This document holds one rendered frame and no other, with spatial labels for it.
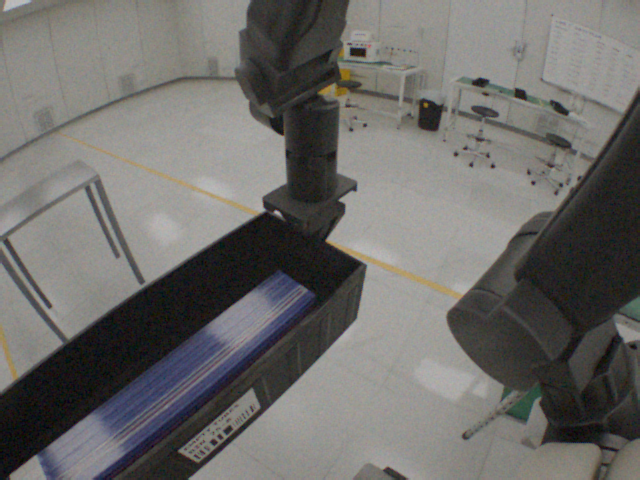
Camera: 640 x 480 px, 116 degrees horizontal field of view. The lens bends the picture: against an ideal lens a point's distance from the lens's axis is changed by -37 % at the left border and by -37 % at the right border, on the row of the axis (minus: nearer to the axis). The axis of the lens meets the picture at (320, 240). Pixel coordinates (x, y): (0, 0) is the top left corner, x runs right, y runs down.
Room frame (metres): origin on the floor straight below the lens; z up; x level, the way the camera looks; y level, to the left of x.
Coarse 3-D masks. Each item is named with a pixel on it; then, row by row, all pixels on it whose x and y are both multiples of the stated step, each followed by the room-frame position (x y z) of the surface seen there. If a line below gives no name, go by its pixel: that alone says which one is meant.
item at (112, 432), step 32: (256, 288) 0.28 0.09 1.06; (288, 288) 0.28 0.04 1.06; (224, 320) 0.23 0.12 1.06; (256, 320) 0.23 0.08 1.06; (288, 320) 0.23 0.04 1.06; (192, 352) 0.18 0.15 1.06; (224, 352) 0.18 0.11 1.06; (256, 352) 0.19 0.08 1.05; (160, 384) 0.13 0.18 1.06; (192, 384) 0.13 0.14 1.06; (224, 384) 0.15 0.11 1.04; (96, 416) 0.07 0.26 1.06; (128, 416) 0.08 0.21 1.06; (160, 416) 0.09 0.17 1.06; (64, 448) 0.02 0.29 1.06; (96, 448) 0.03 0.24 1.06; (128, 448) 0.04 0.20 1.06
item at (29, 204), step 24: (72, 168) 1.36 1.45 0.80; (24, 192) 1.13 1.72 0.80; (48, 192) 1.09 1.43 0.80; (72, 192) 1.10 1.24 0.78; (0, 216) 0.90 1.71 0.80; (24, 216) 0.88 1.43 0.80; (96, 216) 1.45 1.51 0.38; (0, 240) 0.72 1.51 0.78; (120, 240) 1.22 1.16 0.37; (24, 288) 0.69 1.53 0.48
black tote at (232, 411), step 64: (192, 256) 0.27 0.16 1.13; (256, 256) 0.35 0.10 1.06; (320, 256) 0.30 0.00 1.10; (128, 320) 0.18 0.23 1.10; (192, 320) 0.25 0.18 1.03; (320, 320) 0.20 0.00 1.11; (64, 384) 0.09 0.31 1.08; (128, 384) 0.13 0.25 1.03; (256, 384) 0.13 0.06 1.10; (0, 448) -0.03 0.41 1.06; (192, 448) 0.06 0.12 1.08
